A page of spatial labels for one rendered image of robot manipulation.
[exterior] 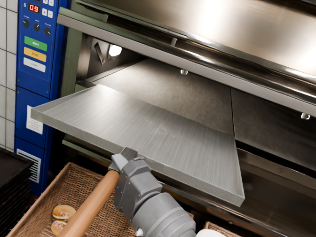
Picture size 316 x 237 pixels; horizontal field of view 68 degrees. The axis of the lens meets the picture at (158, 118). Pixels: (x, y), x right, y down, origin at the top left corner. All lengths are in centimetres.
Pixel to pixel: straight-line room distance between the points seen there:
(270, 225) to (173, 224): 65
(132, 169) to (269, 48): 50
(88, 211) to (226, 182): 36
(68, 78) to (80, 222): 63
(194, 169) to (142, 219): 25
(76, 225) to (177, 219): 15
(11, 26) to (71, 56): 25
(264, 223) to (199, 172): 44
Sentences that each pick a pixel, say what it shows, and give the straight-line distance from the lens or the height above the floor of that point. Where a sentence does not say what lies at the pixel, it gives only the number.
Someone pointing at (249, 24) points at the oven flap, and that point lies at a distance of 74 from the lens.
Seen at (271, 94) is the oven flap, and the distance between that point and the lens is 62.
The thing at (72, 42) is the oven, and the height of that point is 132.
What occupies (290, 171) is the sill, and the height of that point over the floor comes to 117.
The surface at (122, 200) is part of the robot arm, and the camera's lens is 47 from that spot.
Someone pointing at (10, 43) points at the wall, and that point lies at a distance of 106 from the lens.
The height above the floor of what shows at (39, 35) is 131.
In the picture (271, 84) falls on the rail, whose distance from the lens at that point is 62.
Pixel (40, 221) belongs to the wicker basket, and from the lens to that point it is 108.
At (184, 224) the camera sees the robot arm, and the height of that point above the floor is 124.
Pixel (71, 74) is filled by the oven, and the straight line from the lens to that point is 91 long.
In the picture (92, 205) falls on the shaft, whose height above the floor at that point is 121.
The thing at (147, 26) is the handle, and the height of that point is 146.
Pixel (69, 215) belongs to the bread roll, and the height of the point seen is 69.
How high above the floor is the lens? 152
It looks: 25 degrees down
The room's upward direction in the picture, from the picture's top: 18 degrees clockwise
